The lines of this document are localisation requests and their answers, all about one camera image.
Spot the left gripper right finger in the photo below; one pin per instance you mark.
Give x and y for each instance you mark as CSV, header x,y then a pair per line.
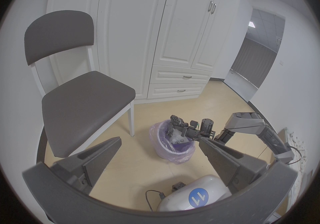
x,y
225,164

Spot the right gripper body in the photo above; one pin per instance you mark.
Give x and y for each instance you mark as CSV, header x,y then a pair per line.
x,y
193,133

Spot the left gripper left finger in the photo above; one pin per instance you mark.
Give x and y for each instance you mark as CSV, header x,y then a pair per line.
x,y
95,164

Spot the white printed wrapper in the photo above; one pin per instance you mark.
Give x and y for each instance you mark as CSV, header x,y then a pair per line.
x,y
180,138

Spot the black plastic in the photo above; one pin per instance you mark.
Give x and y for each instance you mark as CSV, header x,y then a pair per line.
x,y
178,121

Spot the purple plastic bag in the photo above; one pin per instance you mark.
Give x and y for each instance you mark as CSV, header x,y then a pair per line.
x,y
180,159

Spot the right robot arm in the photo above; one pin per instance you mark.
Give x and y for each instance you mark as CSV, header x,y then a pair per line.
x,y
250,124

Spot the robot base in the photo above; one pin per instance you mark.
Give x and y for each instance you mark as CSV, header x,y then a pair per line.
x,y
212,188

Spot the white trash bin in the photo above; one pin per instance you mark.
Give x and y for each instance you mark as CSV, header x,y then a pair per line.
x,y
159,138

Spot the white chair dark grey cushions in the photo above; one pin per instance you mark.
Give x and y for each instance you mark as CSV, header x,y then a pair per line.
x,y
82,103

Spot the grey curtain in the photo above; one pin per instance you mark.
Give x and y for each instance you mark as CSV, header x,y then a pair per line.
x,y
257,63

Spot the white wardrobe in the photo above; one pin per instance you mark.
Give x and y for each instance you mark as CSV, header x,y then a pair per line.
x,y
140,30

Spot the white ceiling light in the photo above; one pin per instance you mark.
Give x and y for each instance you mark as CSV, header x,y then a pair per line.
x,y
251,24

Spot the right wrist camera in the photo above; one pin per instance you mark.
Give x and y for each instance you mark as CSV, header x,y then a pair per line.
x,y
193,123

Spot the white wall socket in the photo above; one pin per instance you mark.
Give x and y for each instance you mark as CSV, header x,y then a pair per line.
x,y
281,62

